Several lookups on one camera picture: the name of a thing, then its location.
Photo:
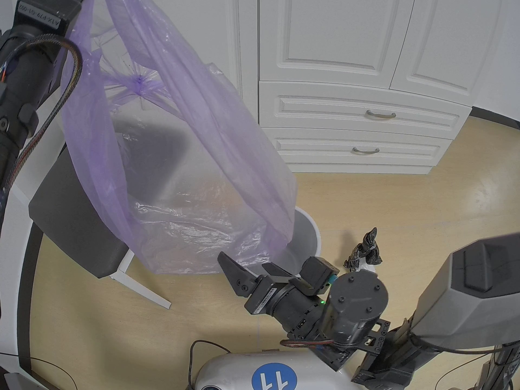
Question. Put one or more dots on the black plastic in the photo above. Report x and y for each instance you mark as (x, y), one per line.
(367, 246)

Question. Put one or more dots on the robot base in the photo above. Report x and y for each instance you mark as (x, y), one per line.
(235, 374)

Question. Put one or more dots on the white wardrobe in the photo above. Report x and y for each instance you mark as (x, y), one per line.
(325, 22)

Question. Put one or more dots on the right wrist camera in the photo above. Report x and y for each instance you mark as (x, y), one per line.
(317, 270)

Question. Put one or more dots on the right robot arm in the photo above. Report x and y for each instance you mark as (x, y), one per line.
(467, 291)

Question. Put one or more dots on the white trash bin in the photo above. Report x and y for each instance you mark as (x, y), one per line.
(307, 238)

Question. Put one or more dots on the purple plastic bag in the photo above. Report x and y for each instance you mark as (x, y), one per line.
(183, 116)

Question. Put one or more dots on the white printed wrapper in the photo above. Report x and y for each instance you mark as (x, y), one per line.
(367, 267)

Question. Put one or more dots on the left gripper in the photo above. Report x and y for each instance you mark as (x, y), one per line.
(36, 55)

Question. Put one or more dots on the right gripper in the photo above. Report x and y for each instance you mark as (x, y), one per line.
(292, 311)

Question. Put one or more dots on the white chair dark grey seat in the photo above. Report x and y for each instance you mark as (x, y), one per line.
(69, 217)

